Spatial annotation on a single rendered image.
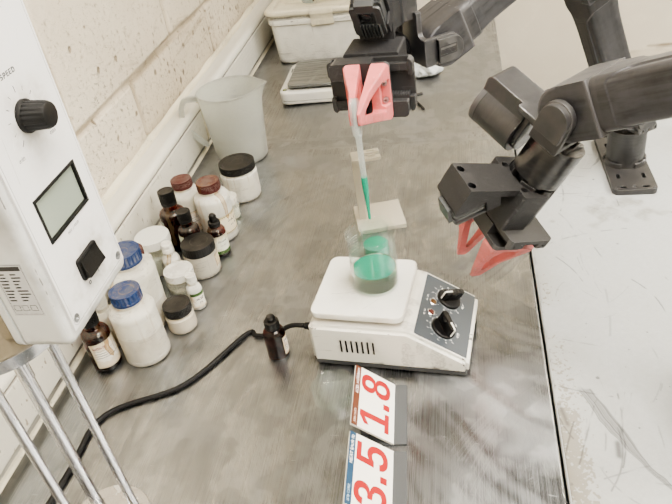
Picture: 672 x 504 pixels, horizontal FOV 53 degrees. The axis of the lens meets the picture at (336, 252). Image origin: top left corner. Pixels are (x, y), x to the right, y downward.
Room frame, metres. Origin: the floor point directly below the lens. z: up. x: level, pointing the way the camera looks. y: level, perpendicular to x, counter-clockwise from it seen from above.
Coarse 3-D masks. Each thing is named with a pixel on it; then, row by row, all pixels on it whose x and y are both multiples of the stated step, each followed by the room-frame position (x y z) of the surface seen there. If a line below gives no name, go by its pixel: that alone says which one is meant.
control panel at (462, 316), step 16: (432, 288) 0.69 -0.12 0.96; (448, 288) 0.70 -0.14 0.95; (432, 304) 0.66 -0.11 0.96; (464, 304) 0.68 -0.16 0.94; (416, 320) 0.63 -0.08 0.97; (432, 320) 0.64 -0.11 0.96; (464, 320) 0.65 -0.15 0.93; (432, 336) 0.61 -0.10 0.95; (464, 336) 0.62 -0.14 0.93; (464, 352) 0.60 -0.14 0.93
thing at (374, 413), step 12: (360, 384) 0.57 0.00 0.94; (372, 384) 0.57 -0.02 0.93; (384, 384) 0.58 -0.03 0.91; (360, 396) 0.55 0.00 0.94; (372, 396) 0.56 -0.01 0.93; (384, 396) 0.56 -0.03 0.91; (360, 408) 0.53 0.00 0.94; (372, 408) 0.54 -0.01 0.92; (384, 408) 0.55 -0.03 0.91; (360, 420) 0.52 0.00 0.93; (372, 420) 0.52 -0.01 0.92; (384, 420) 0.53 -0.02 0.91; (384, 432) 0.51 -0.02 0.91
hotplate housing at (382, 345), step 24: (408, 312) 0.64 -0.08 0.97; (312, 336) 0.65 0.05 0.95; (336, 336) 0.64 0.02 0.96; (360, 336) 0.63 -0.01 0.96; (384, 336) 0.62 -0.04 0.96; (408, 336) 0.61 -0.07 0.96; (336, 360) 0.64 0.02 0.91; (360, 360) 0.63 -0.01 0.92; (384, 360) 0.62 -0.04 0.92; (408, 360) 0.61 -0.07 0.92; (432, 360) 0.60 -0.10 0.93; (456, 360) 0.59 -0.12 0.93
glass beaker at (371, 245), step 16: (352, 224) 0.71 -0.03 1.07; (368, 224) 0.72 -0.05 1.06; (384, 224) 0.71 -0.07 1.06; (352, 240) 0.71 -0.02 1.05; (368, 240) 0.72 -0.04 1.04; (384, 240) 0.71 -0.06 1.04; (352, 256) 0.67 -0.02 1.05; (368, 256) 0.66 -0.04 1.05; (384, 256) 0.66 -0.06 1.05; (352, 272) 0.68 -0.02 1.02; (368, 272) 0.66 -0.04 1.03; (384, 272) 0.66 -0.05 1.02; (368, 288) 0.66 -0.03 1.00; (384, 288) 0.66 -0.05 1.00
